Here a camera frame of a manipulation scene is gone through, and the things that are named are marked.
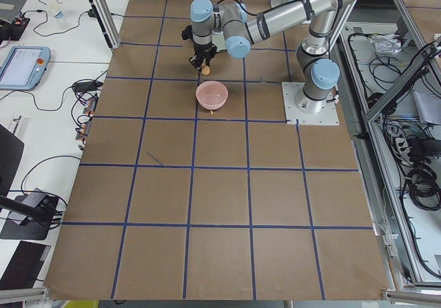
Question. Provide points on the blue teach pendant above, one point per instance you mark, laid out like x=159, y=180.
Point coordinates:
x=24, y=67

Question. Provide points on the aluminium frame post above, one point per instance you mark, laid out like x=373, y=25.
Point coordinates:
x=106, y=23

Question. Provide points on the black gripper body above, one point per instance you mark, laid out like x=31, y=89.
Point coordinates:
x=202, y=51

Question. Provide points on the black power brick on table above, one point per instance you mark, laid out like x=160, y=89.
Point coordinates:
x=86, y=86

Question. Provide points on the pink bowl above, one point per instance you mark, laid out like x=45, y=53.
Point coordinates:
x=211, y=95

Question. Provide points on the brown egg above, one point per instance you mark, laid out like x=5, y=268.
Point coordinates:
x=205, y=70

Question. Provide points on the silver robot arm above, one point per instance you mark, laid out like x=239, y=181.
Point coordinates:
x=321, y=74

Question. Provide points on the black monitor stand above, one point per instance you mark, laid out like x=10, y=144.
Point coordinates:
x=32, y=215

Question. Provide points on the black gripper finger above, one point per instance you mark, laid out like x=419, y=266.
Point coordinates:
x=196, y=62
x=207, y=61

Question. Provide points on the crumpled white paper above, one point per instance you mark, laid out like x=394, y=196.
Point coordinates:
x=385, y=44

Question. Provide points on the paper cup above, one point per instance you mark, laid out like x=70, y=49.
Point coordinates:
x=58, y=14

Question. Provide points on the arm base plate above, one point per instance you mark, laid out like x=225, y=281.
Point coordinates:
x=299, y=110
x=276, y=3

